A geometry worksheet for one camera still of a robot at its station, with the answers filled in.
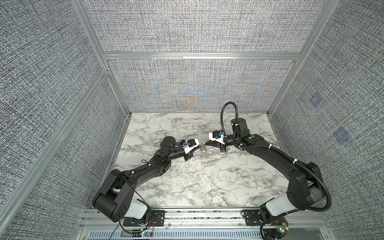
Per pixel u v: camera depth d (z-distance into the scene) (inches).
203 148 30.4
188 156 28.2
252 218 28.7
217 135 25.3
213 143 29.0
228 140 27.2
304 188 16.4
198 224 28.7
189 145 26.5
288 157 19.2
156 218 29.0
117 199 16.7
